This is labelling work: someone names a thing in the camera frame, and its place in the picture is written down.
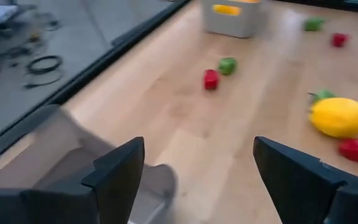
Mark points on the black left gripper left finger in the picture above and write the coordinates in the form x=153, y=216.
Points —
x=57, y=205

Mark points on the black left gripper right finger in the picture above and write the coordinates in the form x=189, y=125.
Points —
x=315, y=196

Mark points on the small green pepper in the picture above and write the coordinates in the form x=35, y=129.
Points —
x=314, y=24
x=322, y=95
x=227, y=66

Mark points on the small red pepper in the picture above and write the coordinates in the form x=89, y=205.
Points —
x=211, y=79
x=339, y=40
x=357, y=150

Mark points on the brown plastic basket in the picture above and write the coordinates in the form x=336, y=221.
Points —
x=57, y=140

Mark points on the grey plastic basket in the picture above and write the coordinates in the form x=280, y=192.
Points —
x=228, y=26

